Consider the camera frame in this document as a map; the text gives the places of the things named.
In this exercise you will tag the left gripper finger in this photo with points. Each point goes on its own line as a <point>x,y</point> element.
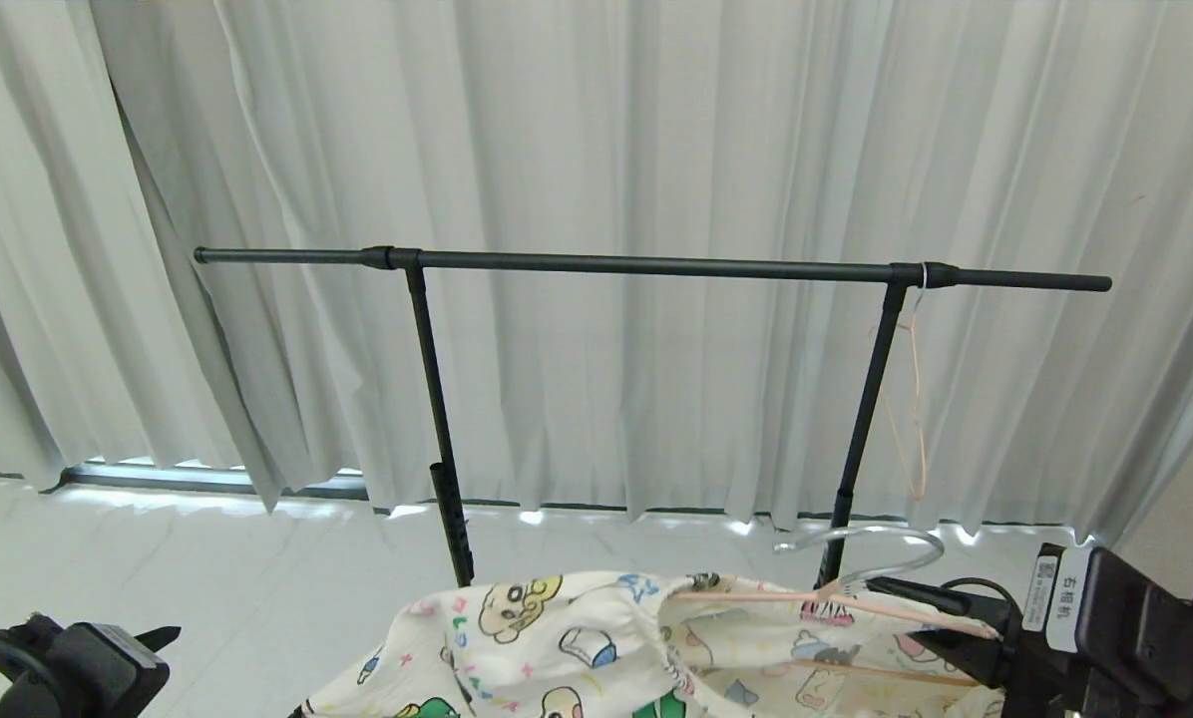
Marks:
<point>161,638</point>

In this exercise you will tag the cream printed garment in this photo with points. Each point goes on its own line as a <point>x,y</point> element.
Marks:
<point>577,618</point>

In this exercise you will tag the black clothes rack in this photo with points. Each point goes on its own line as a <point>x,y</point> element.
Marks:
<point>656,266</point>

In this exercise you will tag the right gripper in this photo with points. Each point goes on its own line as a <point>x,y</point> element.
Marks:
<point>1135,648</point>

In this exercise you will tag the pink clothes hanger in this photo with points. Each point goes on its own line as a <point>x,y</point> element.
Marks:
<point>956,621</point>
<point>918,399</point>

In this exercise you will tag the window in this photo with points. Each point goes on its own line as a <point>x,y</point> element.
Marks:
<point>207,479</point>

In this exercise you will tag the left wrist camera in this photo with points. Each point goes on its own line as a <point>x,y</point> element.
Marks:
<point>88,678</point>

